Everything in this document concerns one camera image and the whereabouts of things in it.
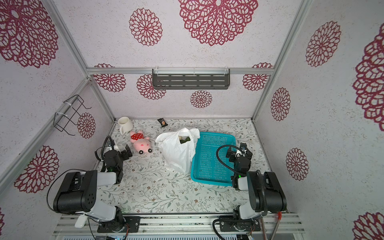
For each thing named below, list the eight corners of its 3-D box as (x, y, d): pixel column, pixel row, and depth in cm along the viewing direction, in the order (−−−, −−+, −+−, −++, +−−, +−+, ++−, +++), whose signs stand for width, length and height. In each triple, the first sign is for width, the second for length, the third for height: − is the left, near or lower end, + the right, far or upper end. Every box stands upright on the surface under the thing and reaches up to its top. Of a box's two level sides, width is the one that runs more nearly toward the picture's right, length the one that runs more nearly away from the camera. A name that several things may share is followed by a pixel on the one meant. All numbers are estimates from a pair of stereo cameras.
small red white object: (141, 159, 100) (138, 152, 94) (130, 140, 110) (126, 134, 104) (155, 150, 104) (153, 144, 98) (143, 133, 114) (140, 126, 108)
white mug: (123, 135, 113) (119, 128, 106) (121, 125, 119) (117, 118, 113) (134, 132, 115) (131, 125, 108) (132, 122, 121) (128, 114, 115)
